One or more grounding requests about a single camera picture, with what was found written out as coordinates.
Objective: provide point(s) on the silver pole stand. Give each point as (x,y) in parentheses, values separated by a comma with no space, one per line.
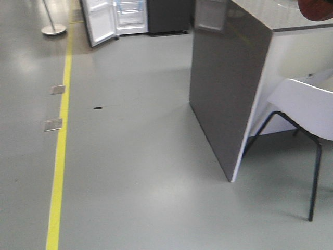
(52,29)

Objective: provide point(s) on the grey island end panel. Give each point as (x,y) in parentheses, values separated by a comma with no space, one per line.
(229,52)

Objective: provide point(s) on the white chair black legs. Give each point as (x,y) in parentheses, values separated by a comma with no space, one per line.
(309,109)

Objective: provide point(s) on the lower metal floor plate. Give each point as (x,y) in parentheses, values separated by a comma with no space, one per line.
(53,124)

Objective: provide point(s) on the upper metal floor plate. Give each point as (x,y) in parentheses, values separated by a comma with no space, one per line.
(57,89)

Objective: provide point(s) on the grey speckled kitchen counter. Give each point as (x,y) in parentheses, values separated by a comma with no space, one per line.
(280,15)

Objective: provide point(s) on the white open fridge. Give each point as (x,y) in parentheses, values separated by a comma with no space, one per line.
(131,17)

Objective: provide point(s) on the metal floor plate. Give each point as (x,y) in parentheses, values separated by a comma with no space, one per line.
(53,124)
(57,89)

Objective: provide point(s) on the red yellow apple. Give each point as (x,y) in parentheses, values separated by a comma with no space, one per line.
(316,10)

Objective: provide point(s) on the dark grey right fridge door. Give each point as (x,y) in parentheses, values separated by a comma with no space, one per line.
(168,16)

